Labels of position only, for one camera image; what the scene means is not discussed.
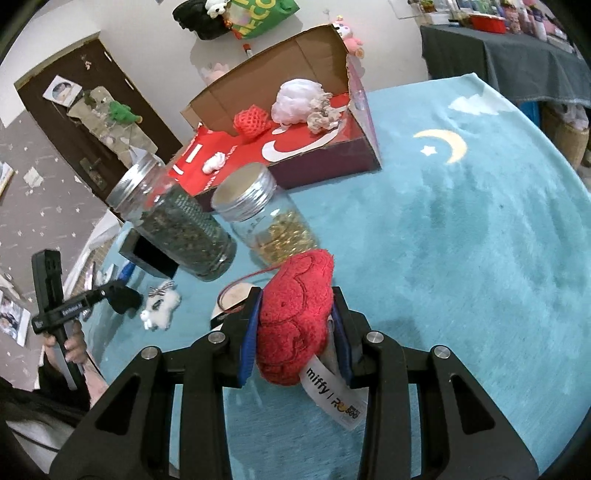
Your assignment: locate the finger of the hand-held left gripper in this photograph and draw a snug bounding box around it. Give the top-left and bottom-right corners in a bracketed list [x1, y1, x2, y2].
[87, 281, 123, 310]

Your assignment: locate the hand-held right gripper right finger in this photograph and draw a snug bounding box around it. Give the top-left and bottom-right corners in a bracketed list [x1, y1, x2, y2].
[330, 286, 541, 480]

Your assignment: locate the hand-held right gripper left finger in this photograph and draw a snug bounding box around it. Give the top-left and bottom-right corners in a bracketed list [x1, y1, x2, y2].
[48, 286, 264, 480]

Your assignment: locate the black fluffy scrunchie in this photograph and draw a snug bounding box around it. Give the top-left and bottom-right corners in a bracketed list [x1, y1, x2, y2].
[107, 281, 143, 315]

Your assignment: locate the blue tissue pack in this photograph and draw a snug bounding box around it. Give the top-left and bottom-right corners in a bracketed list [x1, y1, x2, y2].
[92, 261, 136, 289]

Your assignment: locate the white fluffy bunny hair clip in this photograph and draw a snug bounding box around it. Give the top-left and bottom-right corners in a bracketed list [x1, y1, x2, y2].
[140, 281, 182, 330]

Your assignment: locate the beige powder puff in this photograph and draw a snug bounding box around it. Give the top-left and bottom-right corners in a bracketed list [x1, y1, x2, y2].
[210, 284, 259, 332]

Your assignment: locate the red plush toy with tag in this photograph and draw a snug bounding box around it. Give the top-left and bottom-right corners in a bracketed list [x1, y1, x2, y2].
[217, 249, 370, 432]

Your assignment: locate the red cardboard shoe box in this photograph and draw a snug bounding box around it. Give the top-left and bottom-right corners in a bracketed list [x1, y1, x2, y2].
[167, 24, 383, 214]

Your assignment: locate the orange foam net ball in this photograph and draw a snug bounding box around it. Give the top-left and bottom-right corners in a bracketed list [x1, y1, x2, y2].
[233, 105, 273, 139]

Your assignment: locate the white mesh bath pouf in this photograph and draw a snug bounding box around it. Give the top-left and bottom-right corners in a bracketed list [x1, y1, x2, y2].
[271, 79, 324, 125]

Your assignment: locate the person's left forearm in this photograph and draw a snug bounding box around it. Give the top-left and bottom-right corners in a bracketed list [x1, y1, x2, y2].
[81, 360, 112, 409]

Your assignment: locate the person's left hand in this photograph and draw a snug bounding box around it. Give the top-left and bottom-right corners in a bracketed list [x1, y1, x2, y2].
[42, 319, 90, 370]

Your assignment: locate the colourful square tin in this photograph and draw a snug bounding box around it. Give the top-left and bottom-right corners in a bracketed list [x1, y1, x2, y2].
[119, 228, 180, 279]

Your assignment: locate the glass jar of dark tea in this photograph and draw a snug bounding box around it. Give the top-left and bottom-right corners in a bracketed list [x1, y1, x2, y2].
[106, 152, 237, 282]

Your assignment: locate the glass jar of gold beads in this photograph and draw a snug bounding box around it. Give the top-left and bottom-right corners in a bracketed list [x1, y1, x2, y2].
[211, 163, 320, 268]

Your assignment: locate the person's torso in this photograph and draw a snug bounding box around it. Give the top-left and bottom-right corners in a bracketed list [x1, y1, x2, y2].
[0, 364, 93, 476]

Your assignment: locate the dark brown door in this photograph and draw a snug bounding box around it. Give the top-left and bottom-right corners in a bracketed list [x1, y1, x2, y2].
[14, 37, 183, 208]

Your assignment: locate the beige hanging organizer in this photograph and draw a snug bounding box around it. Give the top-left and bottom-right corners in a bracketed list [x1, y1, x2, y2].
[67, 88, 158, 160]

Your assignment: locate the green dinosaur plush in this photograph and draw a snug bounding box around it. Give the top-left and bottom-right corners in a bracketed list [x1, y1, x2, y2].
[108, 102, 141, 124]

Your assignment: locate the white door poster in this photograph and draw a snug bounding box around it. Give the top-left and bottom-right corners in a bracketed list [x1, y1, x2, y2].
[42, 76, 83, 104]

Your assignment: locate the pink bear plush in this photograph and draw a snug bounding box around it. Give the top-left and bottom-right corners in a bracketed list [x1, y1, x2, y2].
[199, 62, 230, 86]

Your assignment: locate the black backpack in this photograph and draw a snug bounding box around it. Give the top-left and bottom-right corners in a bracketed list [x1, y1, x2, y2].
[172, 0, 232, 41]

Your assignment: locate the wicker basket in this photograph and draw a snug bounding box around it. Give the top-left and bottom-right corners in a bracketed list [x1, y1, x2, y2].
[540, 104, 591, 169]

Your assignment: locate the green tote bag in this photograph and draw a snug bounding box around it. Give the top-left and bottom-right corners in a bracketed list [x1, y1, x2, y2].
[226, 0, 298, 40]

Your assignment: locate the pink dotted plush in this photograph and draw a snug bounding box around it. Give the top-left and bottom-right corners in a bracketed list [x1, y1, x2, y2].
[329, 16, 365, 58]

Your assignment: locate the table with grey cloth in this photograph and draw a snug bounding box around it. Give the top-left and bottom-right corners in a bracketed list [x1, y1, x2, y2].
[420, 23, 591, 104]

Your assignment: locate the red basin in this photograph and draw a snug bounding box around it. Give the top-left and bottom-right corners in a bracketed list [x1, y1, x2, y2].
[468, 14, 508, 34]

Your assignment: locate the row of cosmetic bottles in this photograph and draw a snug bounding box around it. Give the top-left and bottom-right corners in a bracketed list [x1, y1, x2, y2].
[406, 0, 583, 44]

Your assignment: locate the door handle plate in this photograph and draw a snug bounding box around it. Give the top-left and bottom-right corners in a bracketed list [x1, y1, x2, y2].
[79, 157, 109, 190]

